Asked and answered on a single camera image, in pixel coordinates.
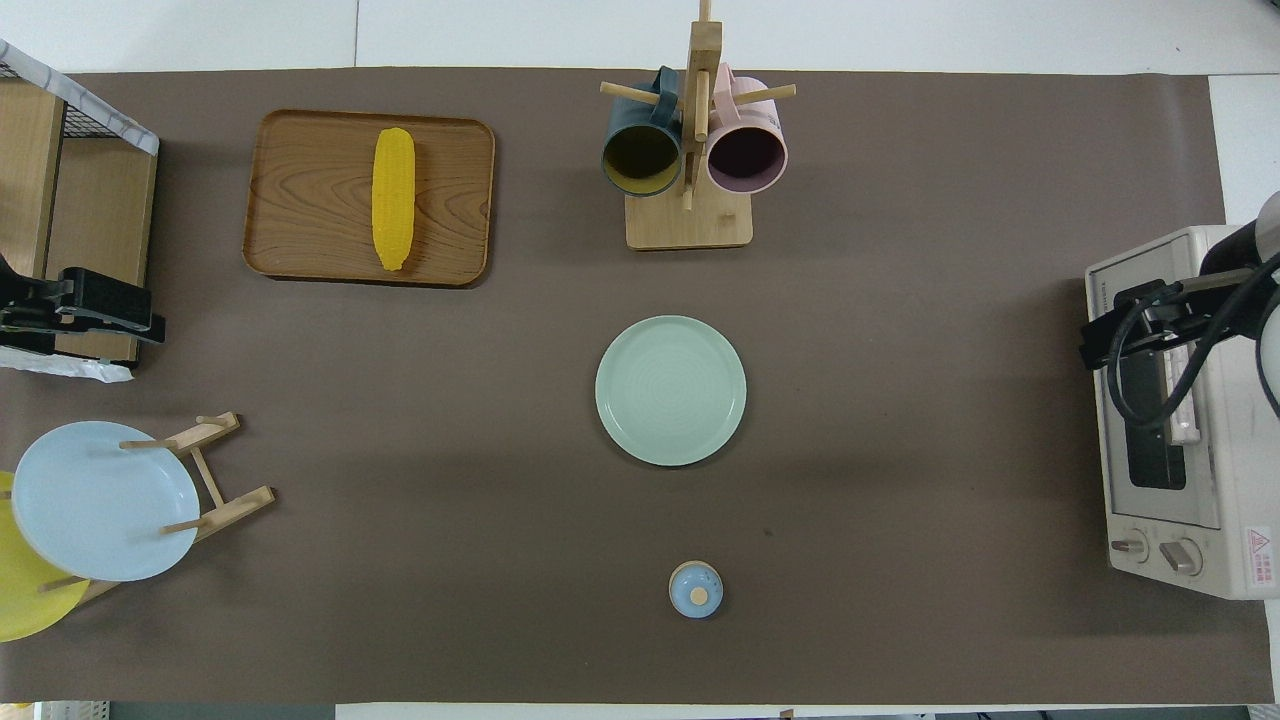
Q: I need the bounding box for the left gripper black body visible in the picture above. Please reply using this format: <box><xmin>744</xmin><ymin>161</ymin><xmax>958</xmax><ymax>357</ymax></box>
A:
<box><xmin>0</xmin><ymin>255</ymin><xmax>73</xmax><ymax>356</ymax></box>

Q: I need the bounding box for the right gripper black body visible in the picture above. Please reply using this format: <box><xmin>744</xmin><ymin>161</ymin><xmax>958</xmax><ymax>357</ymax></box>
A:
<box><xmin>1140</xmin><ymin>222</ymin><xmax>1279</xmax><ymax>331</ymax></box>

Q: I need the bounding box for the oven glass door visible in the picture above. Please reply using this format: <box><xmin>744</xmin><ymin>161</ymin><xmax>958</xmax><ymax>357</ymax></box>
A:
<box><xmin>1090</xmin><ymin>270</ymin><xmax>1223</xmax><ymax>531</ymax></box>

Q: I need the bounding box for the yellow corn cob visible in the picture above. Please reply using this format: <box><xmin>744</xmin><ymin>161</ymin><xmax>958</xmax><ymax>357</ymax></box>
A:
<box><xmin>371</xmin><ymin>127</ymin><xmax>417</xmax><ymax>273</ymax></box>

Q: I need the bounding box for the light green plate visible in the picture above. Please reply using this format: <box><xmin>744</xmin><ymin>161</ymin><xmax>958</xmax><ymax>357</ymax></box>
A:
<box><xmin>595</xmin><ymin>315</ymin><xmax>748</xmax><ymax>468</ymax></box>

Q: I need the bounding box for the white toaster oven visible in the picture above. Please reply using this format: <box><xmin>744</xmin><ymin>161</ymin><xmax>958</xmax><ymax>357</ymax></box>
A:
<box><xmin>1085</xmin><ymin>225</ymin><xmax>1280</xmax><ymax>601</ymax></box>

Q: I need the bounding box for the wooden shelf unit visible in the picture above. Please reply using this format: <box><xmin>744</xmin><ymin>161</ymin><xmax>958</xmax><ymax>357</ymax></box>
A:
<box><xmin>0</xmin><ymin>40</ymin><xmax>161</xmax><ymax>383</ymax></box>

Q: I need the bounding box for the light blue plate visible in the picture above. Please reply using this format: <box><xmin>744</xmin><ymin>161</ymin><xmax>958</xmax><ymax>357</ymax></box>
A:
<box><xmin>11</xmin><ymin>421</ymin><xmax>202</xmax><ymax>583</ymax></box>

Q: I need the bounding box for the wooden plate rack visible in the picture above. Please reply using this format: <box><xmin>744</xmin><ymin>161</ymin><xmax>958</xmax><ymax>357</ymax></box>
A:
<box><xmin>40</xmin><ymin>411</ymin><xmax>277</xmax><ymax>606</ymax></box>

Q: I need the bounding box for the wooden tray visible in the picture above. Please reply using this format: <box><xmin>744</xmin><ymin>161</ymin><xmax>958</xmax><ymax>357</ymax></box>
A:
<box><xmin>242</xmin><ymin>109</ymin><xmax>497</xmax><ymax>289</ymax></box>

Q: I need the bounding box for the yellow plate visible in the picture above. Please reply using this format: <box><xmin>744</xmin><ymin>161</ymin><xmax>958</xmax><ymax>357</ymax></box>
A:
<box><xmin>0</xmin><ymin>470</ymin><xmax>91</xmax><ymax>643</ymax></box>

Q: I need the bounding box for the brown table mat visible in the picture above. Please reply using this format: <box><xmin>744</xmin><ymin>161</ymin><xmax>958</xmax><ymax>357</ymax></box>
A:
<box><xmin>0</xmin><ymin>68</ymin><xmax>1276</xmax><ymax>706</ymax></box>

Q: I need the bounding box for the pink mug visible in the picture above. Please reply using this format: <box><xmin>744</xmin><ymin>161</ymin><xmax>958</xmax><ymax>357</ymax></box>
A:
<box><xmin>705</xmin><ymin>64</ymin><xmax>790</xmax><ymax>196</ymax></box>

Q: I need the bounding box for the wooden mug rack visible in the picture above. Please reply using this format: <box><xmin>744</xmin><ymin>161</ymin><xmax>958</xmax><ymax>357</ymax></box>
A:
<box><xmin>600</xmin><ymin>0</ymin><xmax>798</xmax><ymax>251</ymax></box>

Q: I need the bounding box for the dark teal mug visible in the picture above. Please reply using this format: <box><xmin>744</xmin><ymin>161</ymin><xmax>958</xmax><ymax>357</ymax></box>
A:
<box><xmin>601</xmin><ymin>66</ymin><xmax>685</xmax><ymax>198</ymax></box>

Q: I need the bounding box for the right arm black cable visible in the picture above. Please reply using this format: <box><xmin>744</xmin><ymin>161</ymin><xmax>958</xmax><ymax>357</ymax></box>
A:
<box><xmin>1105</xmin><ymin>250</ymin><xmax>1280</xmax><ymax>431</ymax></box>

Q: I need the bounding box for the black wire basket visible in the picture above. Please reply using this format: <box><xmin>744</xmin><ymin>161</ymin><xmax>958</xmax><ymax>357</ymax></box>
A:
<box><xmin>0</xmin><ymin>60</ymin><xmax>131</xmax><ymax>146</ymax></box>

